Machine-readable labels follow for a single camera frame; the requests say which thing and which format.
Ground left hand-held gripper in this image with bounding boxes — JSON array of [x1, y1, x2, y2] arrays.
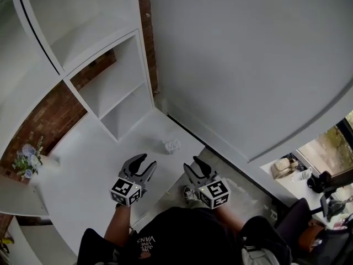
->
[[109, 153, 158, 208]]

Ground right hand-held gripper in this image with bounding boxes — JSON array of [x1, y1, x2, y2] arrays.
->
[[183, 155, 231, 210]]

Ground person's right forearm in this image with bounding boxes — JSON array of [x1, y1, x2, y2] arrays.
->
[[213, 206, 247, 233]]

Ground person's left forearm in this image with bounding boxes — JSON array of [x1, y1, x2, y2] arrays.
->
[[103, 203, 132, 242]]

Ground person's grey sneaker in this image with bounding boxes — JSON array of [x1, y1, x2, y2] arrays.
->
[[181, 185, 205, 206]]

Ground person's black printed shirt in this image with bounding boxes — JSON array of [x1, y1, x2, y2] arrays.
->
[[77, 205, 292, 265]]

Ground beige bag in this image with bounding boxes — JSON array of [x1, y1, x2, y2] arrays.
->
[[271, 157, 299, 179]]

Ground white shelf unit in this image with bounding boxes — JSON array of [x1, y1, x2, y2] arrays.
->
[[0, 0, 156, 226]]

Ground person's light grey trousers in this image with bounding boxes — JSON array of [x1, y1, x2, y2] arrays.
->
[[241, 245, 291, 265]]

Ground white side desk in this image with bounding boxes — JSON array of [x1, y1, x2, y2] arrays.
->
[[260, 136, 353, 229]]

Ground black office chair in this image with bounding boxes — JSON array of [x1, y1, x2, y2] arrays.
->
[[275, 194, 353, 265]]

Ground blue and white flower bouquet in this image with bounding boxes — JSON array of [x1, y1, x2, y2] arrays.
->
[[11, 135, 45, 181]]

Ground black device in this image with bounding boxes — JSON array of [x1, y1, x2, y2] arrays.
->
[[306, 171, 332, 194]]

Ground brown leather bag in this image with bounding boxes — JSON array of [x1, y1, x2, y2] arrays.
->
[[298, 221, 327, 253]]

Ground yellow and black tool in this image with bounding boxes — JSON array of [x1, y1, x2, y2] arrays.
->
[[0, 235, 15, 256]]

